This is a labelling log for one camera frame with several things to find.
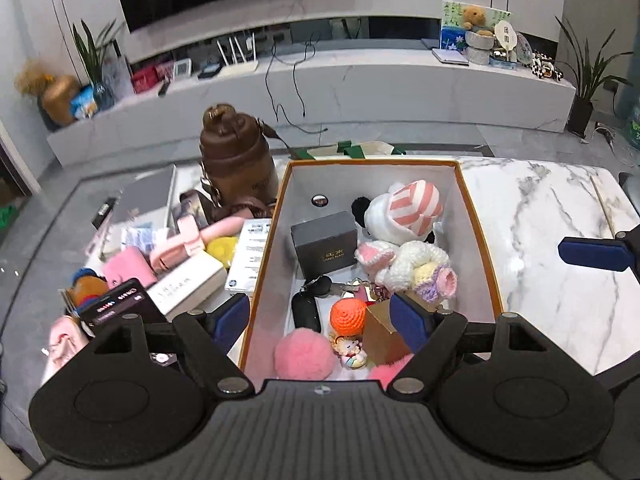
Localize black phone box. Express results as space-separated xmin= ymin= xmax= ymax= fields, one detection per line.
xmin=80 ymin=277 xmax=168 ymax=341

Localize brown water bottle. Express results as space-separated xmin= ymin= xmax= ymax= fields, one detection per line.
xmin=199 ymin=102 xmax=281 ymax=221

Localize white bag green bows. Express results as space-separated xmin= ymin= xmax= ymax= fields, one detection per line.
xmin=307 ymin=141 xmax=406 ymax=161

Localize flower painting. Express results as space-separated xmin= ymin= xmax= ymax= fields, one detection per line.
xmin=440 ymin=0 xmax=513 ymax=53

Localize large pink fur pompom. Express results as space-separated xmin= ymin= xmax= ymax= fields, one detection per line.
xmin=367 ymin=355 xmax=416 ymax=386

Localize black white toy cars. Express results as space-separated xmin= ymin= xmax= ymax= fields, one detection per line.
xmin=530 ymin=51 xmax=566 ymax=82

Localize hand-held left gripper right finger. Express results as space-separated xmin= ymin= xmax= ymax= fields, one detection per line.
xmin=390 ymin=292 xmax=549 ymax=396

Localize white medicine box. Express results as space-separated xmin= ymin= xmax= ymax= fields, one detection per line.
xmin=223 ymin=217 xmax=273 ymax=295

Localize dark grey box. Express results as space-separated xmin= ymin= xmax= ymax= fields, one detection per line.
xmin=291 ymin=211 xmax=358 ymax=281

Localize orange storage box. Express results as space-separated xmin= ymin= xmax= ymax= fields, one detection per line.
xmin=237 ymin=157 xmax=505 ymax=386

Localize white crocheted bunny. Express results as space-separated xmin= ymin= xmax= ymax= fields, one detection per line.
xmin=355 ymin=240 xmax=458 ymax=306

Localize orange brown pouch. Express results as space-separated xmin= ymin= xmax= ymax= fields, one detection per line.
xmin=70 ymin=270 xmax=108 ymax=311

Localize white router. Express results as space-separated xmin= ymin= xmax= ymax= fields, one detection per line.
xmin=216 ymin=31 xmax=259 ymax=78

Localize white long box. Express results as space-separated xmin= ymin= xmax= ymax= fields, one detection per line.
xmin=145 ymin=250 xmax=228 ymax=318

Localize marble tv cabinet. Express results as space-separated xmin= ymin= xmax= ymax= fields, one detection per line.
xmin=47 ymin=15 xmax=577 ymax=168

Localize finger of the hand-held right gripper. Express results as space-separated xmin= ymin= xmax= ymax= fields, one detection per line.
xmin=597 ymin=354 xmax=640 ymax=401
xmin=557 ymin=224 xmax=640 ymax=281

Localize blue snack bag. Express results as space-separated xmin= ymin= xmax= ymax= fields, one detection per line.
xmin=70 ymin=87 xmax=101 ymax=120

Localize small pink fur pompom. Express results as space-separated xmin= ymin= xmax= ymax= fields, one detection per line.
xmin=273 ymin=327 xmax=338 ymax=378

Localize red box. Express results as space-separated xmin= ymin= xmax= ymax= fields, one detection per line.
xmin=131 ymin=66 xmax=161 ymax=95

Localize grey binder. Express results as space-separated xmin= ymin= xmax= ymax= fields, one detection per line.
xmin=107 ymin=164 xmax=178 ymax=231

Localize panda plush striped outfit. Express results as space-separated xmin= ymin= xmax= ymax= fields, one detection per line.
xmin=351 ymin=181 xmax=446 ymax=246

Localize leafy plant in glass vase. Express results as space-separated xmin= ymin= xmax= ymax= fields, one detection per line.
xmin=70 ymin=19 xmax=131 ymax=111

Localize crocheted orange with red flower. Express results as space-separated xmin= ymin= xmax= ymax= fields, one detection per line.
xmin=329 ymin=297 xmax=368 ymax=336

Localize colourful figurine keychain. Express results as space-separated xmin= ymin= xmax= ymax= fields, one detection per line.
xmin=331 ymin=335 xmax=368 ymax=371

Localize decorated plate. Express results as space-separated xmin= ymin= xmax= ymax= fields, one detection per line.
xmin=515 ymin=32 xmax=536 ymax=66

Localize yellow round object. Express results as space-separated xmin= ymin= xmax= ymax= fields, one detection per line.
xmin=206 ymin=235 xmax=240 ymax=266

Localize grey closed laptop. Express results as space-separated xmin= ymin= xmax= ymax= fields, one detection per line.
xmin=421 ymin=37 xmax=471 ymax=66

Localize clear water jug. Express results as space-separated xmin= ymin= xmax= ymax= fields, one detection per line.
xmin=620 ymin=105 xmax=640 ymax=151

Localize wooden stick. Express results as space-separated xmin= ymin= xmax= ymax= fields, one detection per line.
xmin=590 ymin=176 xmax=617 ymax=238

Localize white round hand fan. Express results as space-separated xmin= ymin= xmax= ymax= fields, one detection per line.
xmin=492 ymin=21 xmax=518 ymax=56

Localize potted plant long leaves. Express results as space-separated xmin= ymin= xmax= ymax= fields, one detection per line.
xmin=555 ymin=16 xmax=633 ymax=138

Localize black car key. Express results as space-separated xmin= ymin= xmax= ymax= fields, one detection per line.
xmin=300 ymin=275 xmax=368 ymax=303

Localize pink strap keychain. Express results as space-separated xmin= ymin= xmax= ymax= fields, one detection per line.
xmin=350 ymin=280 xmax=396 ymax=308

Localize small black device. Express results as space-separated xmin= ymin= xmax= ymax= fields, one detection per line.
xmin=92 ymin=200 xmax=116 ymax=228

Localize pink bag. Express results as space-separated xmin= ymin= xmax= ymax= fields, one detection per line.
xmin=40 ymin=315 xmax=91 ymax=386

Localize dark photo card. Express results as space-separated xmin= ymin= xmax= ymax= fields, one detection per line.
xmin=179 ymin=191 xmax=211 ymax=228

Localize black oval case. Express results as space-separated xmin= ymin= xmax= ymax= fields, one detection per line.
xmin=291 ymin=292 xmax=322 ymax=333

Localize brown cardboard box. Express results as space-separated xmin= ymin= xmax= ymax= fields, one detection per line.
xmin=362 ymin=300 xmax=416 ymax=366

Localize black cable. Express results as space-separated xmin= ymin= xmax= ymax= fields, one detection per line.
xmin=263 ymin=35 xmax=328 ymax=136

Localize gold vase dried flowers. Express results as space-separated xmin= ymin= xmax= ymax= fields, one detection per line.
xmin=15 ymin=60 xmax=81 ymax=128

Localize tissue pack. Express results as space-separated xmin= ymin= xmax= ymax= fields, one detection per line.
xmin=120 ymin=225 xmax=173 ymax=256

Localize pink handheld fan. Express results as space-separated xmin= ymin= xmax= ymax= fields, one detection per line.
xmin=150 ymin=217 xmax=246 ymax=273

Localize white marble desktop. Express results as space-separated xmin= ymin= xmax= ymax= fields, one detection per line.
xmin=0 ymin=155 xmax=640 ymax=480

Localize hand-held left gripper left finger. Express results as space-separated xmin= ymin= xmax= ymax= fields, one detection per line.
xmin=94 ymin=292 xmax=252 ymax=397

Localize pink wallet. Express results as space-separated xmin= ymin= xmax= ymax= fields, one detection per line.
xmin=102 ymin=247 xmax=158 ymax=291

